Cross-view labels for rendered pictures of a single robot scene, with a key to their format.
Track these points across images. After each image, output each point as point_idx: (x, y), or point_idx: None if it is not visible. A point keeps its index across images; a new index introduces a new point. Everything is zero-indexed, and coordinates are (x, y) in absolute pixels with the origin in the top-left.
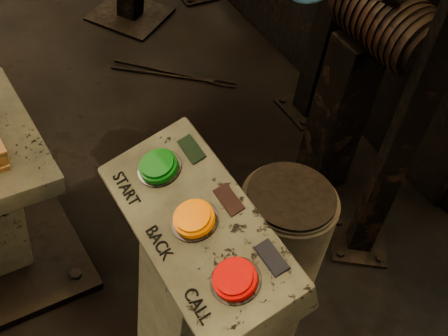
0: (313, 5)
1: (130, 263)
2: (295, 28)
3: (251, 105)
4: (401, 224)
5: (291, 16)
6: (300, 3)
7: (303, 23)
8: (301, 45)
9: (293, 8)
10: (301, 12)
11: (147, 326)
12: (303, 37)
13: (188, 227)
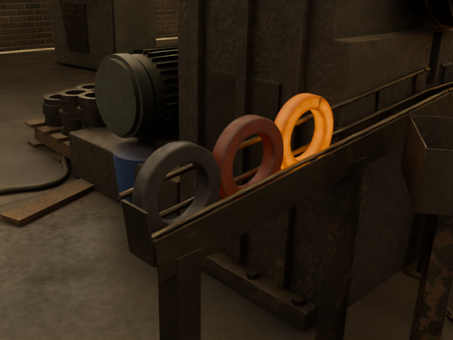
0: (396, 227)
1: None
2: (385, 257)
3: (452, 296)
4: None
5: (381, 253)
6: (387, 237)
7: (389, 247)
8: (389, 260)
9: (383, 247)
10: (388, 241)
11: None
12: (391, 253)
13: None
